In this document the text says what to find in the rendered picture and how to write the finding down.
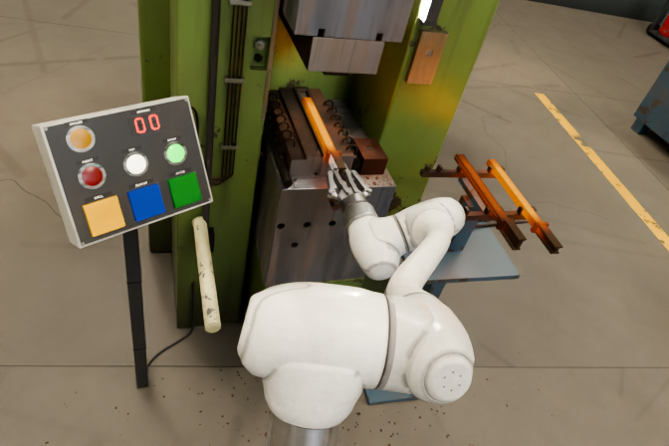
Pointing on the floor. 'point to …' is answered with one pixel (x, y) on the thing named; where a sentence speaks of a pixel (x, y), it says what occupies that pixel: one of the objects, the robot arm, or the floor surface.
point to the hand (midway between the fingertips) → (336, 164)
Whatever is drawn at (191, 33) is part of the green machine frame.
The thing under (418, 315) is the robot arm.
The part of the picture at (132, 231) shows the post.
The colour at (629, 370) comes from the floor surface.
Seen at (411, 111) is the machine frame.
